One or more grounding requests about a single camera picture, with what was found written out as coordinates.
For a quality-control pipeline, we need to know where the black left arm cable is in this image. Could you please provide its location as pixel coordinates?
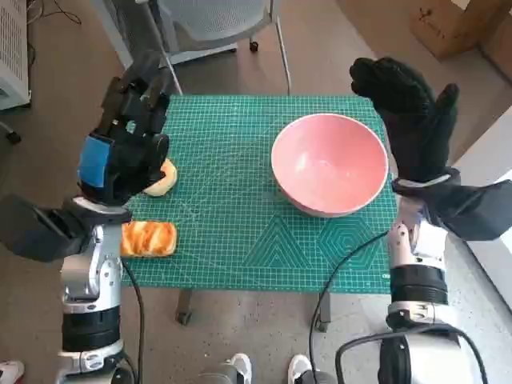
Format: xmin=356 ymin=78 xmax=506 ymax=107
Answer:
xmin=121 ymin=262 xmax=146 ymax=384

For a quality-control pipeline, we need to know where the printed cardboard box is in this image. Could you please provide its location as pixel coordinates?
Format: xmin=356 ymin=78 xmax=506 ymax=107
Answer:
xmin=410 ymin=0 xmax=512 ymax=60

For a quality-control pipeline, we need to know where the round toy bread bun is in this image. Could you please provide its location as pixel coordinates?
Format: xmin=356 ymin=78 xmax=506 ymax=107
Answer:
xmin=142 ymin=158 xmax=178 ymax=198

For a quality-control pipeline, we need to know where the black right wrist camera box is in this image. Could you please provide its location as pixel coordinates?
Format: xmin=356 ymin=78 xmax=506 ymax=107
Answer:
xmin=423 ymin=175 xmax=512 ymax=241

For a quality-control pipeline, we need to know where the red and white shoe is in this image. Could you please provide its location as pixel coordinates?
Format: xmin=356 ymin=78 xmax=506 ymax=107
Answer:
xmin=0 ymin=359 xmax=26 ymax=384

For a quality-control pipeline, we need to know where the black looped right arm cable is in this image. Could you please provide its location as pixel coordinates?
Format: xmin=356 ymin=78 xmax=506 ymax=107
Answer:
xmin=334 ymin=330 xmax=498 ymax=384

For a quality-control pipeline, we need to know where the grey table leg with caster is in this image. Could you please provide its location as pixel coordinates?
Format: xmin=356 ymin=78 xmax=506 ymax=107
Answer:
xmin=314 ymin=291 xmax=332 ymax=332
xmin=174 ymin=290 xmax=194 ymax=325

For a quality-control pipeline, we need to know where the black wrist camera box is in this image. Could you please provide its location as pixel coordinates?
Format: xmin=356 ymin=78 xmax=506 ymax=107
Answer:
xmin=0 ymin=193 xmax=87 ymax=263
xmin=423 ymin=175 xmax=512 ymax=241

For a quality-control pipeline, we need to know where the pink bowl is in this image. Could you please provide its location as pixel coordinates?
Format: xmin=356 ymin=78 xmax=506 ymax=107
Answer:
xmin=270 ymin=114 xmax=390 ymax=218

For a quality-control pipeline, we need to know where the black office chair caster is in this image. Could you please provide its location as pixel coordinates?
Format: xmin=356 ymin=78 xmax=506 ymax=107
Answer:
xmin=0 ymin=119 xmax=22 ymax=144

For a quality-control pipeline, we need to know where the plain cardboard box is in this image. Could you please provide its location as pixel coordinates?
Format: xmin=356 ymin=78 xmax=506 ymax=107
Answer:
xmin=478 ymin=23 xmax=512 ymax=95

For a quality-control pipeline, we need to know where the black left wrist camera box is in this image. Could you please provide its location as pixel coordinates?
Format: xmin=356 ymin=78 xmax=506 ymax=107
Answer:
xmin=0 ymin=193 xmax=87 ymax=263

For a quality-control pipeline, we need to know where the rectangular braided toy bread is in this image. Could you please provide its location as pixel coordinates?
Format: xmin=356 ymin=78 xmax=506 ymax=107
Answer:
xmin=120 ymin=219 xmax=178 ymax=258

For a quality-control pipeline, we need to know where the white perforated appliance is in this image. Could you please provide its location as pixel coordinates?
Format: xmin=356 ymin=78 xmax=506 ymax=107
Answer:
xmin=0 ymin=0 xmax=33 ymax=111

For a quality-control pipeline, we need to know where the grey mesh chair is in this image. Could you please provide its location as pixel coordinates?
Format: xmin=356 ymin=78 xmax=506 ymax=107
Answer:
xmin=158 ymin=0 xmax=293 ymax=97

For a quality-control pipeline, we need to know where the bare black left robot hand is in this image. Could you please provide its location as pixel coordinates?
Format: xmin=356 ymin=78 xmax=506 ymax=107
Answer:
xmin=77 ymin=50 xmax=171 ymax=206

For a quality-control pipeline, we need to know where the green cutting mat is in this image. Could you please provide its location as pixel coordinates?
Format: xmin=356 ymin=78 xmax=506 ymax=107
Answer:
xmin=119 ymin=94 xmax=395 ymax=296

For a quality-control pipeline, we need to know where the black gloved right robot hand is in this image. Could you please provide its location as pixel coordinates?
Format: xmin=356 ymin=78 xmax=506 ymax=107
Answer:
xmin=350 ymin=57 xmax=461 ymax=184

